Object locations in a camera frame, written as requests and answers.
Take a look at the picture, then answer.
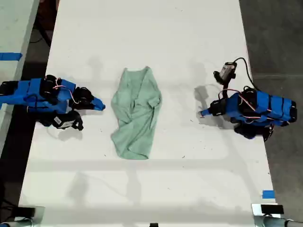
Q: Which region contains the pale green T-shirt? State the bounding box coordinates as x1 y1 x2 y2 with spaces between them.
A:
110 66 163 160

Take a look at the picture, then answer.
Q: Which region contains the long blue tape strip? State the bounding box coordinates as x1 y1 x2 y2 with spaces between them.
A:
0 52 23 61

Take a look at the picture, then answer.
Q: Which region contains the white side table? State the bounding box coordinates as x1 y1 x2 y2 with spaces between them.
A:
0 0 40 154

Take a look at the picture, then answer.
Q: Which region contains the short blue tape strip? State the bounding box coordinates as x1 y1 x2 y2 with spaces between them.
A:
262 190 276 200

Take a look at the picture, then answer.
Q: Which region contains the small black box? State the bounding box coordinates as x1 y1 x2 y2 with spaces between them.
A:
17 207 36 218
260 204 285 215

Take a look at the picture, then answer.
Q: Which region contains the black camera box white label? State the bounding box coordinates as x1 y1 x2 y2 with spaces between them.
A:
48 110 84 132

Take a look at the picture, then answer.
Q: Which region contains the black camera box grey face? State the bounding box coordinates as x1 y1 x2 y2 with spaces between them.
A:
213 61 238 85

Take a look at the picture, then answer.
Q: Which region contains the metal table bracket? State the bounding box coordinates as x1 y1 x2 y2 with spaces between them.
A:
13 206 45 225
251 203 287 224

